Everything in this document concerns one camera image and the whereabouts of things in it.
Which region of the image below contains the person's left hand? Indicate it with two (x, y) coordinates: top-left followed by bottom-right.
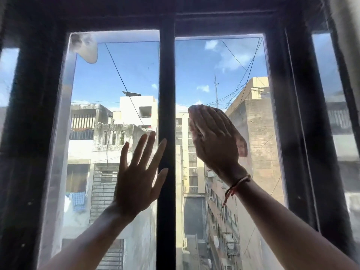
(114, 131), (169, 221)

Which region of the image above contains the person's right hand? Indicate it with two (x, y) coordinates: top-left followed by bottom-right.
(188, 104), (250, 188)

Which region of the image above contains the person's left forearm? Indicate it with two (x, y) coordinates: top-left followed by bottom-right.
(39, 202), (136, 270)

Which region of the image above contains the person's right forearm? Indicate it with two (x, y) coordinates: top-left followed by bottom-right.
(225, 178), (360, 270)

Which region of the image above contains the weathered grey building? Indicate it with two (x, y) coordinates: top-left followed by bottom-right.
(62, 104), (158, 270)

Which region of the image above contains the tall cream apartment building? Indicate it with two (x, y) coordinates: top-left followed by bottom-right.
(175, 112), (207, 196)

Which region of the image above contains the white rooftop building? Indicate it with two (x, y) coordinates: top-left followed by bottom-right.
(112, 91), (158, 131)

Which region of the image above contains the beige brick building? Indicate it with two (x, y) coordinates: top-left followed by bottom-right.
(205, 77), (285, 270)

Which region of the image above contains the clear glass window pane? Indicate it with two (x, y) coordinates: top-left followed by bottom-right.
(175, 34), (288, 270)

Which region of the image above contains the blue checked laundry cloth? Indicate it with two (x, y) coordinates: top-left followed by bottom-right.
(69, 192), (87, 213)

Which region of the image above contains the glass pane with white scrap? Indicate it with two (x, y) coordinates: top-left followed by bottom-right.
(37, 30), (160, 270)

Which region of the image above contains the white film scrap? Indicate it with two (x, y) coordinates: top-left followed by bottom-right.
(70, 33), (98, 64)

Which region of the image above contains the narrow side glass pane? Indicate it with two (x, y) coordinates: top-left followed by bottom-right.
(0, 48), (20, 144)
(312, 32), (360, 252)

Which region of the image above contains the black window frame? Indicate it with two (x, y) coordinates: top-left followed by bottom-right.
(0, 0), (360, 270)

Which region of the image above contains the bundle of overhead cables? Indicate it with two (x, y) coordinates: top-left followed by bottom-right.
(205, 38), (263, 108)

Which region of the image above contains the red thread bracelet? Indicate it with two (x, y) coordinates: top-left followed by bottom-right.
(222, 174), (252, 209)

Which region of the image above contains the black overhead cable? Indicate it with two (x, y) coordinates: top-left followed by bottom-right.
(105, 43), (145, 125)

